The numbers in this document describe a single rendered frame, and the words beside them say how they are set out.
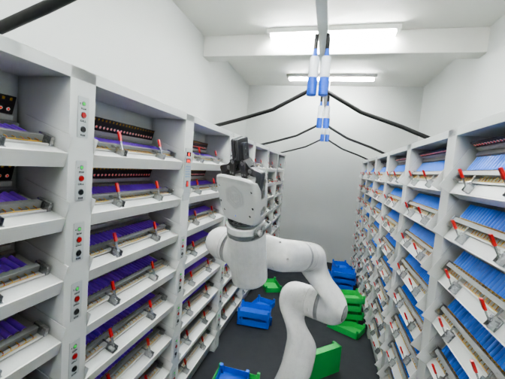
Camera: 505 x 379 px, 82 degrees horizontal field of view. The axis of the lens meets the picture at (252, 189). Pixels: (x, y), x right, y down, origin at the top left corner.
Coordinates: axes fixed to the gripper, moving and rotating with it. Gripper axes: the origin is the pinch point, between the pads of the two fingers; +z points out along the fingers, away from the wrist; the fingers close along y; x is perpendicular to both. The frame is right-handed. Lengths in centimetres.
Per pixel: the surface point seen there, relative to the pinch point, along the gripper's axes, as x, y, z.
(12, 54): -16, 54, 20
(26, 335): -35, 58, -55
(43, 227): -22, 55, -23
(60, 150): -10, 60, -5
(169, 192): 42, 87, -44
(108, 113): 23, 92, 0
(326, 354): 103, 20, -181
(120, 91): 16, 68, 9
